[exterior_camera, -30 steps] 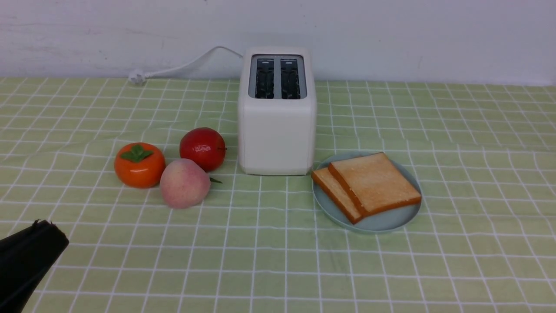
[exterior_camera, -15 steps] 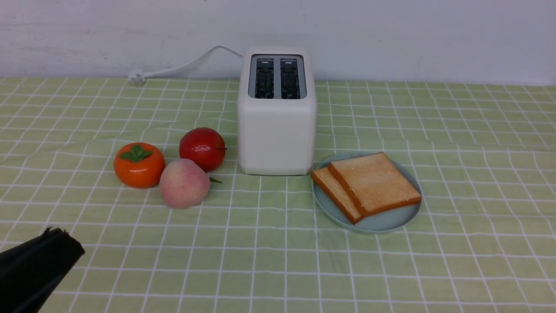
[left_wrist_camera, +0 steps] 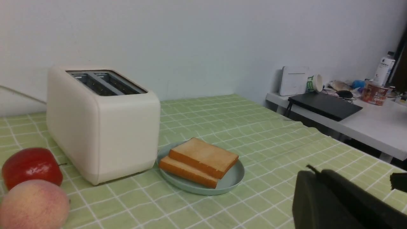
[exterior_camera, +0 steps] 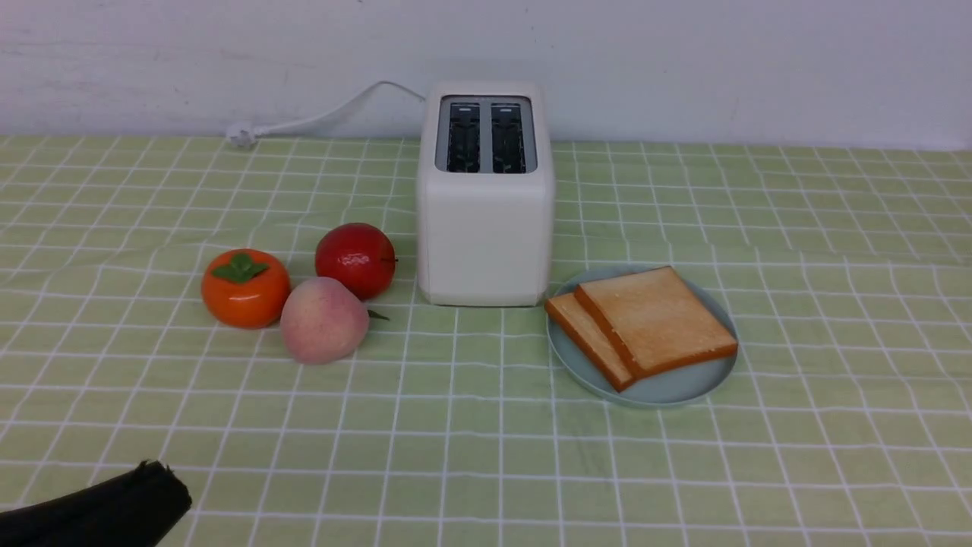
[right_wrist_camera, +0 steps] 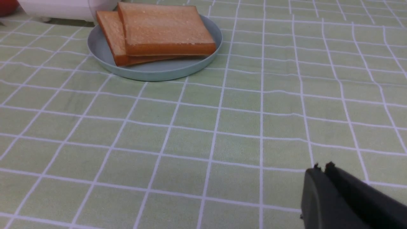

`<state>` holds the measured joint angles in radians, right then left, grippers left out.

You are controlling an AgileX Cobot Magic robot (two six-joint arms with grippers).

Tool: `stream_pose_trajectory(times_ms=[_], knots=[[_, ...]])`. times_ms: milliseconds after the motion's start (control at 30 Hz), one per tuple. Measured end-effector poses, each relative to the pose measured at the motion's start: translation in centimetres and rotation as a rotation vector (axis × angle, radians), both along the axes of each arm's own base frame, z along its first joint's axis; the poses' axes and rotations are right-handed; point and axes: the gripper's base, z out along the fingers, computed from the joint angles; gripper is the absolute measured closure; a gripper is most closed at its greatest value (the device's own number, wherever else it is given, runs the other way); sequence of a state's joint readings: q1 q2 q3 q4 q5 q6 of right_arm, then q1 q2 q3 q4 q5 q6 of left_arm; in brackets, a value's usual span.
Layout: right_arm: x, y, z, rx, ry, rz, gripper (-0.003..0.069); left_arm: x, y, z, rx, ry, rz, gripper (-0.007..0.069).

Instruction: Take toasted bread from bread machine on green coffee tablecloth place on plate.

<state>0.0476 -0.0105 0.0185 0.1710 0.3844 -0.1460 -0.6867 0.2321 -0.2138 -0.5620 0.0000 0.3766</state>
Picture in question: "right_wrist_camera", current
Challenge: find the light blue round plate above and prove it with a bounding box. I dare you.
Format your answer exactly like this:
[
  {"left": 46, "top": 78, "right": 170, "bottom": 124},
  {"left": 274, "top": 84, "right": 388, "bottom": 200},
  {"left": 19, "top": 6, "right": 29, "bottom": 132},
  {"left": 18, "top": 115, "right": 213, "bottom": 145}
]
[{"left": 87, "top": 15, "right": 223, "bottom": 81}]

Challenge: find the green checked tablecloth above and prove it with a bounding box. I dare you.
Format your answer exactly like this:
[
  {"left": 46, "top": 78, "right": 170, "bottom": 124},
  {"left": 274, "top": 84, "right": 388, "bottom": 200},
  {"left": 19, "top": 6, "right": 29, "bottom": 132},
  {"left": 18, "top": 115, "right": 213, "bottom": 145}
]
[{"left": 0, "top": 0, "right": 407, "bottom": 229}]

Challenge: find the red apple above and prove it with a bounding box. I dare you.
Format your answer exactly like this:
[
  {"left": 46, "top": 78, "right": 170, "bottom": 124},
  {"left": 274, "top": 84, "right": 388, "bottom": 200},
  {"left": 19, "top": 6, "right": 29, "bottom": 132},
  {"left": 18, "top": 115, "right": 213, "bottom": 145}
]
[{"left": 0, "top": 0, "right": 19, "bottom": 17}]

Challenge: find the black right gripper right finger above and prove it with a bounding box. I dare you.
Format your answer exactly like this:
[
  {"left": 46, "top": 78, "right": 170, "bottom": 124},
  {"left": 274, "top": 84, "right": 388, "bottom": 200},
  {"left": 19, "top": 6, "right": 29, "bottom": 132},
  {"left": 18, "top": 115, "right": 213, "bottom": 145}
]
[{"left": 324, "top": 162, "right": 407, "bottom": 229}]

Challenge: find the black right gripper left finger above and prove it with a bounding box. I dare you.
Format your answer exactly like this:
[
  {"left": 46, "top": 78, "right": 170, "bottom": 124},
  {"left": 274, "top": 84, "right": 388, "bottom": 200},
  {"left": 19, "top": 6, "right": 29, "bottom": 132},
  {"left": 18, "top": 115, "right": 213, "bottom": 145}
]
[{"left": 301, "top": 164, "right": 371, "bottom": 229}]

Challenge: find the toast slice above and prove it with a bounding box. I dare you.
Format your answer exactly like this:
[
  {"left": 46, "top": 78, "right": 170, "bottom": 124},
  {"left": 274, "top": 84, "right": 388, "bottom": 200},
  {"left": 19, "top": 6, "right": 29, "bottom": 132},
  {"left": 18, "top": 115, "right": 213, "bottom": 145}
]
[
  {"left": 117, "top": 2, "right": 217, "bottom": 56},
  {"left": 96, "top": 10, "right": 195, "bottom": 67}
]

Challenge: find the white two-slot toaster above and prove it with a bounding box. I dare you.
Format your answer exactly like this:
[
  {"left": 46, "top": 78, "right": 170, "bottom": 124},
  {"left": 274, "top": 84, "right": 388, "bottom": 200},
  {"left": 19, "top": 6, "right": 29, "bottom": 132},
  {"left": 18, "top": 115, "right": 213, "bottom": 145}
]
[{"left": 18, "top": 0, "right": 119, "bottom": 22}]

